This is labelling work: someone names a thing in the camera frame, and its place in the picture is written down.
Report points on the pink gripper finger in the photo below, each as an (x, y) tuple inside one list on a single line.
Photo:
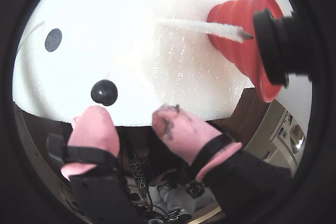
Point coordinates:
[(183, 134), (94, 132)]

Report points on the dark blueberry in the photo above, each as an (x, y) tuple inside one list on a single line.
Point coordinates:
[(104, 93), (53, 40)]

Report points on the red collapsible cup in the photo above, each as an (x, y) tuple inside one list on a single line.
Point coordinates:
[(236, 58)]

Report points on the white foam board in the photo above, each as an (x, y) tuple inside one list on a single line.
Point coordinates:
[(131, 64)]

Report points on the white pipe cleaner stem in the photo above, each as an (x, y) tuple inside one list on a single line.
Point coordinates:
[(31, 31), (197, 24)]

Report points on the black wrist camera lens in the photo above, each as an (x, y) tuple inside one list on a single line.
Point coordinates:
[(278, 48)]

